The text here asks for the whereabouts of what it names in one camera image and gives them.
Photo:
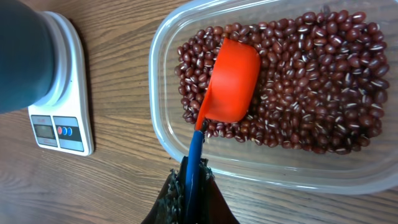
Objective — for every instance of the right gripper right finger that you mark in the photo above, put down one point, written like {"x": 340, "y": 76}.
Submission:
{"x": 212, "y": 207}

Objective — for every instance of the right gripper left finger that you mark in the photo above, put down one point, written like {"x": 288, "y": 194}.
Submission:
{"x": 169, "y": 205}

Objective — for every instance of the orange scoop with blue handle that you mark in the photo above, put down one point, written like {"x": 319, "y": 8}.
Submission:
{"x": 227, "y": 99}

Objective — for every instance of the white digital kitchen scale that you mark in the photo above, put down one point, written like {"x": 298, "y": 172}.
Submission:
{"x": 61, "y": 119}

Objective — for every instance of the blue metal bowl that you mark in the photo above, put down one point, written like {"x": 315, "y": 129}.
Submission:
{"x": 27, "y": 56}

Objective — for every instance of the clear plastic container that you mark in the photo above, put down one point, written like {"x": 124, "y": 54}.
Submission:
{"x": 373, "y": 169}

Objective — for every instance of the red adzuki beans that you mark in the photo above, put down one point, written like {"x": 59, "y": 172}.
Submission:
{"x": 321, "y": 86}

